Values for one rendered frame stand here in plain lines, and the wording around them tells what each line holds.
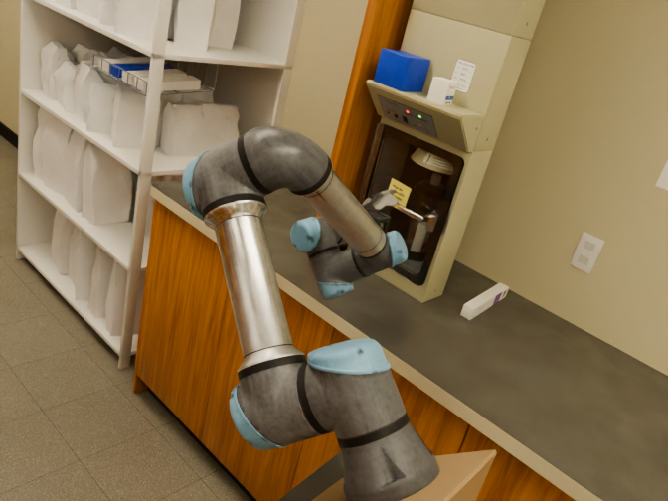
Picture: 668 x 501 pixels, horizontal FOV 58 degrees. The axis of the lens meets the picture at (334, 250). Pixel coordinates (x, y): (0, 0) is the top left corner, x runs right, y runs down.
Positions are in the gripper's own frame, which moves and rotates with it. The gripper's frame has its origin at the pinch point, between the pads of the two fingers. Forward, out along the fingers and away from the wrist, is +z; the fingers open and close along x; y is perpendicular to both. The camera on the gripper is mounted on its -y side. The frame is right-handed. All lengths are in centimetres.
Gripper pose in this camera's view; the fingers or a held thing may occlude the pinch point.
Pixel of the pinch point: (387, 215)
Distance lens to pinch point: 165.4
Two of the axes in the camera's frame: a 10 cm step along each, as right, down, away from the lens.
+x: 2.2, -9.0, -3.9
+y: 7.1, 4.2, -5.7
